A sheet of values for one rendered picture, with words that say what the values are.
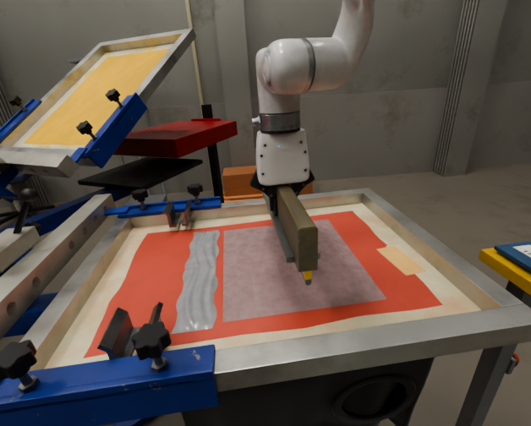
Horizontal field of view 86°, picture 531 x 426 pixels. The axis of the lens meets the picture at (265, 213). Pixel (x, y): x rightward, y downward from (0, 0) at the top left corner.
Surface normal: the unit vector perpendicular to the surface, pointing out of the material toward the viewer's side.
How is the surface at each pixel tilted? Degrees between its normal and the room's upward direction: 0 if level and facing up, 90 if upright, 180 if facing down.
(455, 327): 0
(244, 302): 0
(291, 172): 88
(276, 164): 89
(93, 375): 0
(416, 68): 90
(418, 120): 90
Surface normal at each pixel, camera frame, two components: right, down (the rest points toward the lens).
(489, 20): 0.07, 0.42
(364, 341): -0.06, -0.91
